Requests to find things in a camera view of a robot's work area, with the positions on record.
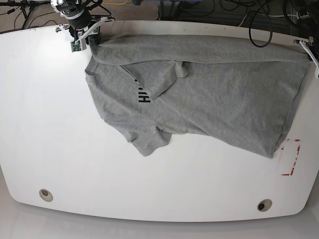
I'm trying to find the white cable on floor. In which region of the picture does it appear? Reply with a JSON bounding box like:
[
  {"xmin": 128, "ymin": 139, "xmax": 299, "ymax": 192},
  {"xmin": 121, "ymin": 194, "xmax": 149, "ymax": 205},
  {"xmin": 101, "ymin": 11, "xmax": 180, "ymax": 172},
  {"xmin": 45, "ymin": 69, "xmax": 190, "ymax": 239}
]
[{"xmin": 238, "ymin": 11, "xmax": 300, "ymax": 27}]

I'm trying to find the left table cable grommet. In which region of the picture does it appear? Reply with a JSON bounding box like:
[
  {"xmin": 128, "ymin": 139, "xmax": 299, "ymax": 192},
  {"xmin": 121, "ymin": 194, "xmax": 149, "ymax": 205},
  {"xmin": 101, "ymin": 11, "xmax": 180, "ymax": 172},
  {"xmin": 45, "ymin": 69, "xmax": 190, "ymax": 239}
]
[{"xmin": 39, "ymin": 189, "xmax": 53, "ymax": 202}]

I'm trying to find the grey T-shirt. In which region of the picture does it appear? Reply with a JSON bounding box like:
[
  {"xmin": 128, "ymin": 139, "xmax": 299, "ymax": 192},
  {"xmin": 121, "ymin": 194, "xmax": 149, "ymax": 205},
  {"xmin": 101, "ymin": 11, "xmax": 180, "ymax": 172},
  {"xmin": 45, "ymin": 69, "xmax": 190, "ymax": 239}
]
[{"xmin": 85, "ymin": 35, "xmax": 310, "ymax": 158}]

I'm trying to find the table cable grommet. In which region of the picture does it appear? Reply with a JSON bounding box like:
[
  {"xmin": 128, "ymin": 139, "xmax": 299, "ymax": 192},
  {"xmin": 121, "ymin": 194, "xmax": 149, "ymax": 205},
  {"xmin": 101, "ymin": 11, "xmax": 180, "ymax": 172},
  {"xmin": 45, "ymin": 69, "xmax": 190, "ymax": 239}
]
[
  {"xmin": 257, "ymin": 199, "xmax": 272, "ymax": 212},
  {"xmin": 39, "ymin": 189, "xmax": 53, "ymax": 202}
]

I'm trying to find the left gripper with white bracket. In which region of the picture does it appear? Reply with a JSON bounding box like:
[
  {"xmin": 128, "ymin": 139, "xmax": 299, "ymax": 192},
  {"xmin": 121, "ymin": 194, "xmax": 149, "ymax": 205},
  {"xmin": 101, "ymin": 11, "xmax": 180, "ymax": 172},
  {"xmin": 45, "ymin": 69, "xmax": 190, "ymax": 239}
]
[{"xmin": 293, "ymin": 37, "xmax": 319, "ymax": 78}]

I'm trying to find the black tripod stand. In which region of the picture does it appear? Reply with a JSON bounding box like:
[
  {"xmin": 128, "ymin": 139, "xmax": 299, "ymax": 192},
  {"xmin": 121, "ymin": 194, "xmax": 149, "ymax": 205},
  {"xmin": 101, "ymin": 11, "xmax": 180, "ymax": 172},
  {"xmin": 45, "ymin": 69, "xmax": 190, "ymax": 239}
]
[{"xmin": 0, "ymin": 0, "xmax": 50, "ymax": 30}]

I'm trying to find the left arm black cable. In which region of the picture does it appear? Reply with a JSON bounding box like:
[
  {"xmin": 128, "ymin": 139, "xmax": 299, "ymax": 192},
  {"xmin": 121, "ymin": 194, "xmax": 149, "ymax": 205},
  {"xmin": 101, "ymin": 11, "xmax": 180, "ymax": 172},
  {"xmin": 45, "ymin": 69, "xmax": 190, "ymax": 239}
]
[{"xmin": 249, "ymin": 0, "xmax": 310, "ymax": 48}]

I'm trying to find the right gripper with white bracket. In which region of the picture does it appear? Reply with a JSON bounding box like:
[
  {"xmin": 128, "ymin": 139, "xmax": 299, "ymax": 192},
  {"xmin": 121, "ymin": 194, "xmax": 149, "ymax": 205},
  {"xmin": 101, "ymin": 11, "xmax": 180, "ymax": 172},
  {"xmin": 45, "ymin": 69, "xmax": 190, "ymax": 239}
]
[{"xmin": 55, "ymin": 15, "xmax": 115, "ymax": 52}]

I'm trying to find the yellow cable on floor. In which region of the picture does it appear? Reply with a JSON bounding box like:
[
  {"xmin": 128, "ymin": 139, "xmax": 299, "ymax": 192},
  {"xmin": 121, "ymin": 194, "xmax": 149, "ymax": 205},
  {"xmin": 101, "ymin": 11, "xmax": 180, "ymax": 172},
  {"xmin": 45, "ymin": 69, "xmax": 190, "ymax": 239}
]
[{"xmin": 102, "ymin": 0, "xmax": 128, "ymax": 6}]

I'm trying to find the right table cable grommet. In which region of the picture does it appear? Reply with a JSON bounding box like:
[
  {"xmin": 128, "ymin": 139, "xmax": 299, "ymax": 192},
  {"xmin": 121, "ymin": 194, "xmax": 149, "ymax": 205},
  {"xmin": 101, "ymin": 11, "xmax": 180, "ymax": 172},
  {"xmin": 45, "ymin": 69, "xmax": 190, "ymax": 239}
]
[{"xmin": 257, "ymin": 199, "xmax": 272, "ymax": 212}]

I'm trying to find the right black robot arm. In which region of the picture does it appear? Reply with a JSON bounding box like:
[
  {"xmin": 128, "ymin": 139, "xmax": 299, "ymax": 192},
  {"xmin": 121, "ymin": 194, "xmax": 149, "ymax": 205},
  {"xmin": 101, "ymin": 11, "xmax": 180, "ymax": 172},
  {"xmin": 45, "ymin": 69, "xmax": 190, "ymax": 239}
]
[{"xmin": 50, "ymin": 0, "xmax": 115, "ymax": 52}]

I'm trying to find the red tape rectangle marking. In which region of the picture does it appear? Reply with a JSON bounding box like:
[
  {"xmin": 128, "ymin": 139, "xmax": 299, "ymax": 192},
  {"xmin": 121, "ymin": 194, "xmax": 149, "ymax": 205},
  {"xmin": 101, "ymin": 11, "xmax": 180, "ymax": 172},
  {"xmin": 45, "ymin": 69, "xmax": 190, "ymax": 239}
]
[{"xmin": 279, "ymin": 138, "xmax": 302, "ymax": 176}]

